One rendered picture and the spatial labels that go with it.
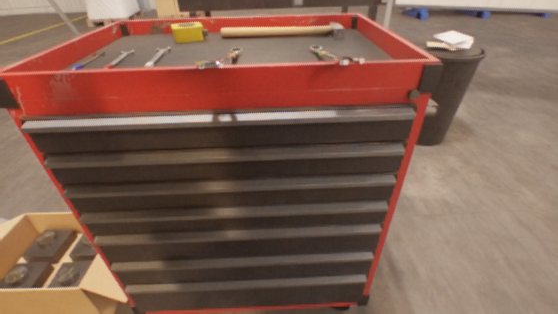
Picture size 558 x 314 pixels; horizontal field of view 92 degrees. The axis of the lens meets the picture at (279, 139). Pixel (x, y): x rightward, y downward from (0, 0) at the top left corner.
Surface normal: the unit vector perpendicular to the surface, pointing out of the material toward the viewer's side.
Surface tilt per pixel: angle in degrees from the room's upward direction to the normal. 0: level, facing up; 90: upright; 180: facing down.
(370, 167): 90
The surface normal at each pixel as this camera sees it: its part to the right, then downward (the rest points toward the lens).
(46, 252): -0.02, -0.83
